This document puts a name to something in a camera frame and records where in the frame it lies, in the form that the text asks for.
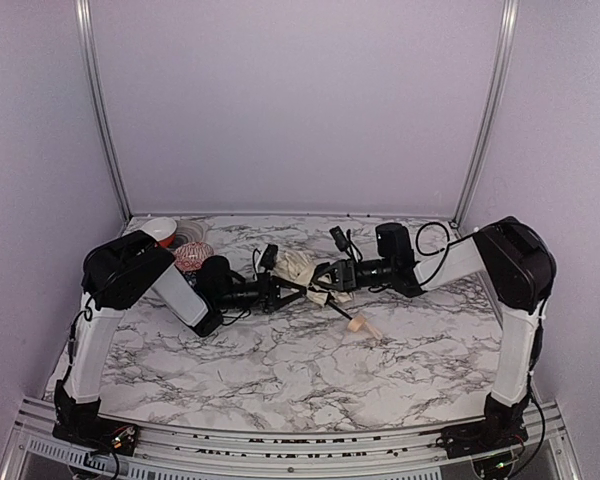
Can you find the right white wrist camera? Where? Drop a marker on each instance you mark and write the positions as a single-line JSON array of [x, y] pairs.
[[345, 244]]

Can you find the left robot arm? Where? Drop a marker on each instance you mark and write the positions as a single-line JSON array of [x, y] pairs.
[[116, 275]]

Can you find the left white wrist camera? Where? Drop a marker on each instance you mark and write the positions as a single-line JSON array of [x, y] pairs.
[[264, 260]]

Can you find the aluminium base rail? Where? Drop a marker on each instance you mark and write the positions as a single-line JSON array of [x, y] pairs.
[[172, 452]]

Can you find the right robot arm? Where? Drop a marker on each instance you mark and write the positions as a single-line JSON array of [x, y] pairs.
[[515, 266]]

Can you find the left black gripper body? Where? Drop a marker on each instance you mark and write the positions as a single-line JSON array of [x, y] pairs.
[[268, 297]]

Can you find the red patterned bowl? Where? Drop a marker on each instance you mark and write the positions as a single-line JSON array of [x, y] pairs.
[[191, 256]]

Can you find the cream and black umbrella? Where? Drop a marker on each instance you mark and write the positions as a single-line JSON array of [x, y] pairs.
[[299, 268]]

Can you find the right aluminium frame post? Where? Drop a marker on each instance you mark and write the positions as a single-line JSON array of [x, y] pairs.
[[496, 87]]

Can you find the left aluminium frame post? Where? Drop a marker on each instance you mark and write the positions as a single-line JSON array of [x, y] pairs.
[[92, 71]]

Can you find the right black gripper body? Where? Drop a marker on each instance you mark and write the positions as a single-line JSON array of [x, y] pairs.
[[346, 274]]

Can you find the orange bowl white inside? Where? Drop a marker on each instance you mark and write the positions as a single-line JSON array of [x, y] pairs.
[[161, 229]]

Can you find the aluminium frame post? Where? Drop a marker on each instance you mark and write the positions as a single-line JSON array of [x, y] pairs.
[[92, 71], [496, 87]]

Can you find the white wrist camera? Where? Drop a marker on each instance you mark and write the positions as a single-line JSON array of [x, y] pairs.
[[264, 260], [345, 244]]

